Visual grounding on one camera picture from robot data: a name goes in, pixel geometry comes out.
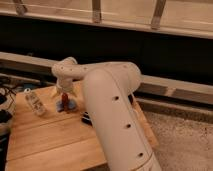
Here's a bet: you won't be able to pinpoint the clear plastic bottle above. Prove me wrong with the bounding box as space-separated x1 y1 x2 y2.
24 88 46 116

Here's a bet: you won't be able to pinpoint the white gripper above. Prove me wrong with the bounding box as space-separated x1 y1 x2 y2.
56 78 76 96

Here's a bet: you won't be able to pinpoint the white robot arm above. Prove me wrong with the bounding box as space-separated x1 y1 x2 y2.
52 57 162 171

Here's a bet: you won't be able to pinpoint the black cables at left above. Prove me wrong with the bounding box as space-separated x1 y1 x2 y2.
0 77 17 134

